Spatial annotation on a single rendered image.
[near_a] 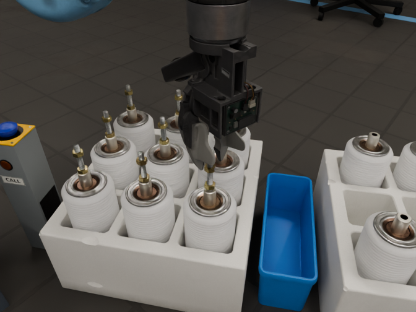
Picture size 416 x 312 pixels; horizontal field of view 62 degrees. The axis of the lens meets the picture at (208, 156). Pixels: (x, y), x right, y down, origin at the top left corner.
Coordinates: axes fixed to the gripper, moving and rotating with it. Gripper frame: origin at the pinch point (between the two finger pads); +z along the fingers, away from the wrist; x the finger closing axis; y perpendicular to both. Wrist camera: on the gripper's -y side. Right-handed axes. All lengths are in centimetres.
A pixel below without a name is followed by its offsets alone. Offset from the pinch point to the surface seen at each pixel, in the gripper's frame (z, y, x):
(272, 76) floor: 35, -67, 88
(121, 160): 10.2, -20.3, -7.0
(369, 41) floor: 35, -66, 166
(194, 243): 16.5, 2.0, -4.7
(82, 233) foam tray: 16.8, -12.6, -19.8
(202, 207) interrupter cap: 9.5, 1.2, -2.2
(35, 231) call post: 28.4, -30.7, -26.7
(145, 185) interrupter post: 7.0, -7.2, -8.4
